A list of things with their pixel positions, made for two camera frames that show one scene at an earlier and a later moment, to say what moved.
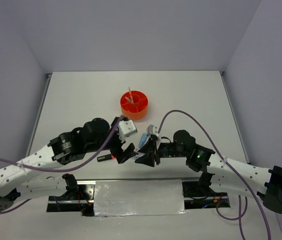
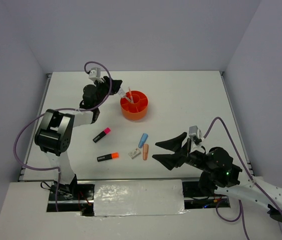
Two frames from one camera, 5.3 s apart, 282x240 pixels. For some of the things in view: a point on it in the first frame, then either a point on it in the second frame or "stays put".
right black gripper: [149, 149] to [170, 160]
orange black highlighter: [107, 157] stays put
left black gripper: [116, 151] to [106, 83]
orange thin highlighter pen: [130, 95] stays put
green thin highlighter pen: [128, 99] stays put
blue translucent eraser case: [144, 139] stays put
